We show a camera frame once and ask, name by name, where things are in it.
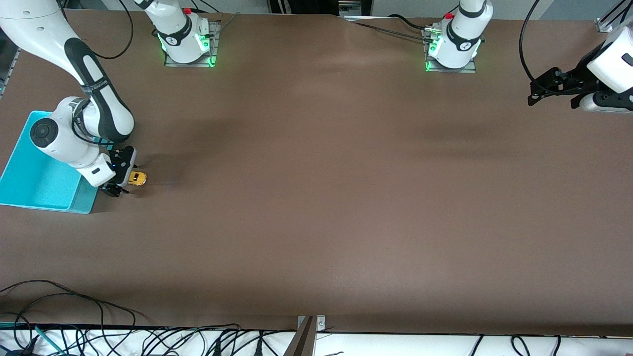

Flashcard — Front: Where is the turquoise plastic bin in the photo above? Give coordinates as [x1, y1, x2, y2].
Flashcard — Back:
[0, 111, 99, 215]

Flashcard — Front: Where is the grey metal bar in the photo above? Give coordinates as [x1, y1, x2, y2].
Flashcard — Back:
[283, 316, 316, 356]

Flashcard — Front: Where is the black equipment box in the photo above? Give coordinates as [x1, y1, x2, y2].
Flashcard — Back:
[267, 0, 372, 17]

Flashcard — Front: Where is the silver mounting plate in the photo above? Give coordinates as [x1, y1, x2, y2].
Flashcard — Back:
[297, 315, 326, 332]

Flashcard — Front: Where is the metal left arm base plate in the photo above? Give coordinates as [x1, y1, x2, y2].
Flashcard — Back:
[423, 27, 478, 74]

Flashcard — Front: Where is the black floor cable loop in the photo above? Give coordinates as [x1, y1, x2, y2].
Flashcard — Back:
[0, 293, 107, 356]
[0, 279, 149, 329]

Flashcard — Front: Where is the black base power cable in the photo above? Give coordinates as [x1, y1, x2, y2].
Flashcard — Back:
[388, 14, 433, 31]

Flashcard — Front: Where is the aluminium frame rail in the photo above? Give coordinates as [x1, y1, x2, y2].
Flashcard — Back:
[0, 44, 21, 95]

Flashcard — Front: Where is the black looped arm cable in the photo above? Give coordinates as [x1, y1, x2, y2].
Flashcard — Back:
[91, 0, 135, 60]

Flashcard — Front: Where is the teal cable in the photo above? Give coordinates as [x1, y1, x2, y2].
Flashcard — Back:
[0, 321, 63, 354]

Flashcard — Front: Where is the thin grey base cable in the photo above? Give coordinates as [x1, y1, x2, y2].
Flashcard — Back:
[352, 22, 427, 41]
[217, 12, 241, 35]

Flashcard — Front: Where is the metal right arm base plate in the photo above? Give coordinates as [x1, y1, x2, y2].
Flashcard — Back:
[164, 21, 221, 68]

